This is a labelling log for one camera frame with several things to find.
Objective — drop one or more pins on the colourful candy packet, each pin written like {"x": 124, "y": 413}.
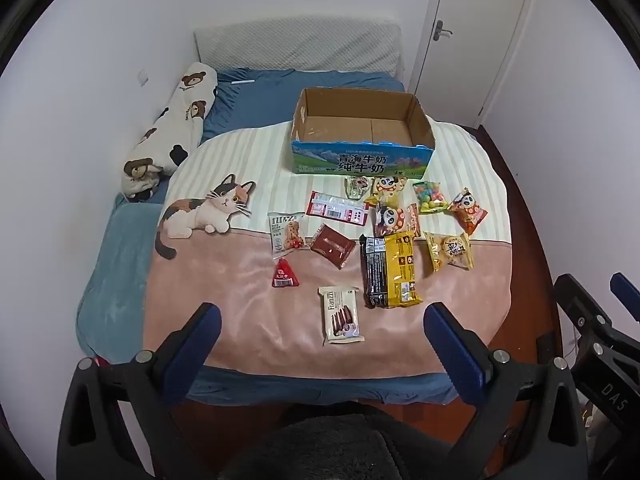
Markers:
{"x": 432, "y": 197}

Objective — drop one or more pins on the light blue fleece blanket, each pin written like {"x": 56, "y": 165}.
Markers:
{"x": 120, "y": 260}

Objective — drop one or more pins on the red triangular snack packet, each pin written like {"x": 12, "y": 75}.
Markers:
{"x": 285, "y": 275}

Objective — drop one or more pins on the dark red square packet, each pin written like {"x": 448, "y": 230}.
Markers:
{"x": 332, "y": 246}

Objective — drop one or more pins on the red panda snack packet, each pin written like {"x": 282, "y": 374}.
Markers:
{"x": 395, "y": 220}

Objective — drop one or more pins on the white chocolate wafer packet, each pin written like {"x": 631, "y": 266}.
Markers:
{"x": 340, "y": 315}

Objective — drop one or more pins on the person's dark grey clothing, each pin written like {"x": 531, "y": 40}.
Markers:
{"x": 330, "y": 450}

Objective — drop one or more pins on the black and yellow biscuit packet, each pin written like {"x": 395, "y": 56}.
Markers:
{"x": 392, "y": 270}

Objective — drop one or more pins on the blue bed sheet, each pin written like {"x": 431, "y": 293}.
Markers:
{"x": 300, "y": 90}

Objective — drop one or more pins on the cat printed blanket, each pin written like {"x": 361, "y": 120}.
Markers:
{"x": 250, "y": 280}

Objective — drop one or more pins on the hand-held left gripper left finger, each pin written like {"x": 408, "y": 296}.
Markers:
{"x": 192, "y": 345}

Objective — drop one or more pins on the bear print long pillow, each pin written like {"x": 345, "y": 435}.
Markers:
{"x": 172, "y": 120}

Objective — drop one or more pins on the orange panda snack packet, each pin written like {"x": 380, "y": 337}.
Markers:
{"x": 467, "y": 210}

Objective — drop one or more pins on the small clear cartoon packet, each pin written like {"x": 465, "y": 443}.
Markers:
{"x": 358, "y": 187}

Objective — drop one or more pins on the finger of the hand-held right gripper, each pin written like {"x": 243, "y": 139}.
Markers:
{"x": 627, "y": 295}
{"x": 582, "y": 305}

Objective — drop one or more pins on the yellow panda snack packet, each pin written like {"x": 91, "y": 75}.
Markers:
{"x": 387, "y": 191}

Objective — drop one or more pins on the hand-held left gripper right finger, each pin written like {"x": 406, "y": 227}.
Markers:
{"x": 455, "y": 350}

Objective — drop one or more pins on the yellow puffed snack packet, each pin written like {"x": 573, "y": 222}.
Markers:
{"x": 450, "y": 251}

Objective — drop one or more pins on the white cookie packet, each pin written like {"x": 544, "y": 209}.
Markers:
{"x": 286, "y": 232}

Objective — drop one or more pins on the small white stick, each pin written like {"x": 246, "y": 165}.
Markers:
{"x": 243, "y": 82}

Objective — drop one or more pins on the white door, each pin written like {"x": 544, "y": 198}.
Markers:
{"x": 475, "y": 45}

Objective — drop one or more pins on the red and white long packet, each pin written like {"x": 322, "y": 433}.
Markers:
{"x": 336, "y": 207}

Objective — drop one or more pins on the printed cardboard box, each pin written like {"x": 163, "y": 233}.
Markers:
{"x": 360, "y": 160}

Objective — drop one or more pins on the white wall socket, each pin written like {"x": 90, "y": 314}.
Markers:
{"x": 143, "y": 78}

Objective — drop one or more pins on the pale quilted headboard cushion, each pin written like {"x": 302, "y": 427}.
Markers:
{"x": 300, "y": 42}

